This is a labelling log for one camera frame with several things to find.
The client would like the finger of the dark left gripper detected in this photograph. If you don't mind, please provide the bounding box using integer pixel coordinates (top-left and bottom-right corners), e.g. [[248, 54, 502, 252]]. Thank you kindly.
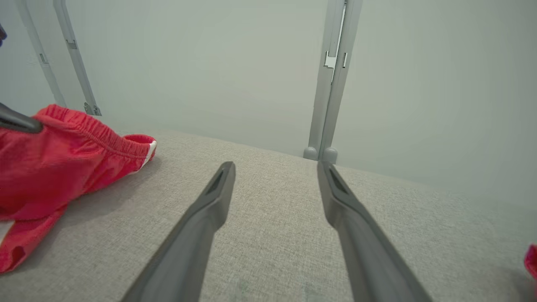
[[0, 102, 44, 134]]

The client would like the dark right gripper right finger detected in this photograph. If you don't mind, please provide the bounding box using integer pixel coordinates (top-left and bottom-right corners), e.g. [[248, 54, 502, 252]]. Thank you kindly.
[[317, 160, 433, 302]]

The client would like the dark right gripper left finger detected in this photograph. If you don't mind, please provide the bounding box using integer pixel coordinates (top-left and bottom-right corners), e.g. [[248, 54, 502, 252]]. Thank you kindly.
[[121, 161, 237, 302]]

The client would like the red white sports garment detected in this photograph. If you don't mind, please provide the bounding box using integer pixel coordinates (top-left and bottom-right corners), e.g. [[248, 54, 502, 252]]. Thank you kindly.
[[0, 104, 158, 274]]

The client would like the red garment with bulls print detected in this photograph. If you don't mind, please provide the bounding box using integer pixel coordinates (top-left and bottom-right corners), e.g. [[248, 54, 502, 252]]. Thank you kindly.
[[524, 243, 537, 281]]

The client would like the grey fabric sofa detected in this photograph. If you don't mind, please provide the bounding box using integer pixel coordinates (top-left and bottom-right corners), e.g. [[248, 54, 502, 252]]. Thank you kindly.
[[0, 128, 537, 302]]

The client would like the grey metal frame post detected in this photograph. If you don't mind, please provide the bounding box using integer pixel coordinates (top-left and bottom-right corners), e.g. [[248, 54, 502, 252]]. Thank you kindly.
[[303, 0, 347, 161], [15, 0, 68, 108], [320, 0, 364, 165], [52, 0, 102, 117]]

